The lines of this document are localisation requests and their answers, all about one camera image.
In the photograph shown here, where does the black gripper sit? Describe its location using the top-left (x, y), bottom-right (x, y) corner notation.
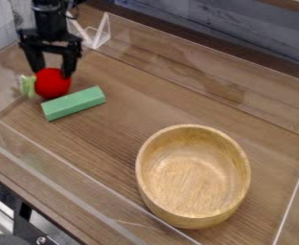
top-left (17, 0), bottom-right (82, 78)

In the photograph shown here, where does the green foam block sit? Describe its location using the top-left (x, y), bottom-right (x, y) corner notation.
top-left (41, 86), bottom-right (106, 122)

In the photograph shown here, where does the wooden bowl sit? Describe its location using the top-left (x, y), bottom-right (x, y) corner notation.
top-left (135, 124), bottom-right (253, 230)

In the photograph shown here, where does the black metal table leg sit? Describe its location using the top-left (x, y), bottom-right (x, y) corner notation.
top-left (13, 201), bottom-right (59, 245)

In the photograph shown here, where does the clear acrylic corner bracket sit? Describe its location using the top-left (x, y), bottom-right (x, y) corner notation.
top-left (68, 12), bottom-right (111, 50)

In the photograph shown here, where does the clear acrylic front wall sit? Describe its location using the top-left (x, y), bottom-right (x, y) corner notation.
top-left (0, 120), bottom-right (199, 245)

